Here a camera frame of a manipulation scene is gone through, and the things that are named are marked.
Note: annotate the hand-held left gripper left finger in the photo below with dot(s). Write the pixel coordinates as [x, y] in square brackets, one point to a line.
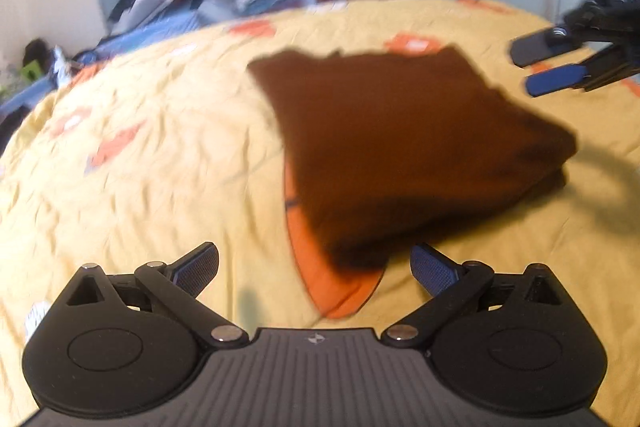
[197, 268]

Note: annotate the black cloth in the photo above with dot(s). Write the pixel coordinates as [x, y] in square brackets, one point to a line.
[36, 49]

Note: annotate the white crumpled bag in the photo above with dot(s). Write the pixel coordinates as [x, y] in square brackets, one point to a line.
[60, 64]

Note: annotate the brown garment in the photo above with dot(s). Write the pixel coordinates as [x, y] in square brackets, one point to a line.
[400, 137]

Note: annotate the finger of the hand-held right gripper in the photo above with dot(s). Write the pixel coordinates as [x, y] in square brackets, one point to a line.
[537, 47]
[555, 79]

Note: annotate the green plastic object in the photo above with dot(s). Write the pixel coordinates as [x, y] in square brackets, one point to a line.
[34, 69]

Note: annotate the yellow floral blanket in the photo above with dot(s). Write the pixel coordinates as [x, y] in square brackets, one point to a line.
[150, 167]

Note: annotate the light blue quilt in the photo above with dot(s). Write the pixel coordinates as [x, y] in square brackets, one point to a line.
[150, 34]

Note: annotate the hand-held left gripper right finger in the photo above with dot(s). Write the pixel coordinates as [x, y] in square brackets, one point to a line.
[435, 268]

